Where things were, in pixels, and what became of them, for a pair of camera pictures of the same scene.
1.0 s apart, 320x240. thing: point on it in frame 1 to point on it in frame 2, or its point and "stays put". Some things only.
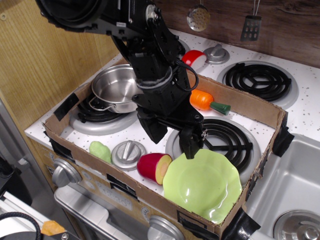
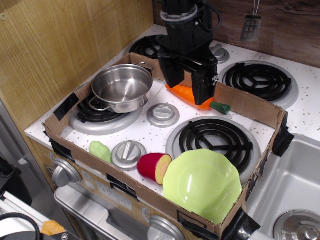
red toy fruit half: (152, 166) stays put
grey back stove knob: (217, 55) stays put
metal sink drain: (297, 224) stays put
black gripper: (166, 96) to (192, 43)
